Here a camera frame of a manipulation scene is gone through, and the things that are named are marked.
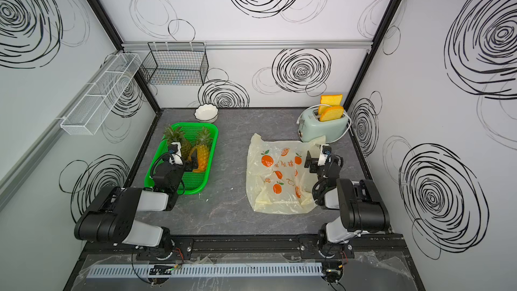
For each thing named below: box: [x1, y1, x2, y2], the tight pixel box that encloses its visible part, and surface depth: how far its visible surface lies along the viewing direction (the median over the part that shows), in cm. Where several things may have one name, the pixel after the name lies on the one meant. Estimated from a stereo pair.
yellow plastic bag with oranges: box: [245, 132, 326, 215], surface depth 91 cm
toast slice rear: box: [317, 94, 344, 116], surface depth 98 cm
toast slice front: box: [319, 106, 344, 122], surface depth 93 cm
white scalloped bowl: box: [193, 103, 219, 124], surface depth 118 cm
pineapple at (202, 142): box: [187, 126, 213, 174], surface depth 94 cm
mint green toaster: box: [297, 108, 350, 143], surface depth 99 cm
